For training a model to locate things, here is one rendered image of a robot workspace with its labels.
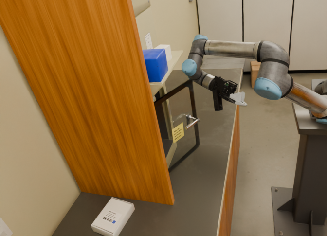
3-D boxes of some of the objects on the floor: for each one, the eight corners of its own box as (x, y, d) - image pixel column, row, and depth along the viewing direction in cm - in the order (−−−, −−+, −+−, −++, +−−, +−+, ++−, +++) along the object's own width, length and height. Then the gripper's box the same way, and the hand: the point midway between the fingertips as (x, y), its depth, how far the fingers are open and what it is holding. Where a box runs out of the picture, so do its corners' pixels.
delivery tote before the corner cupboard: (201, 89, 400) (199, 69, 382) (206, 77, 432) (205, 58, 414) (243, 90, 378) (243, 68, 361) (246, 77, 410) (245, 56, 393)
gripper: (211, 75, 136) (247, 94, 124) (221, 74, 142) (256, 92, 131) (206, 91, 139) (240, 110, 128) (215, 89, 146) (248, 107, 134)
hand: (244, 105), depth 131 cm, fingers closed
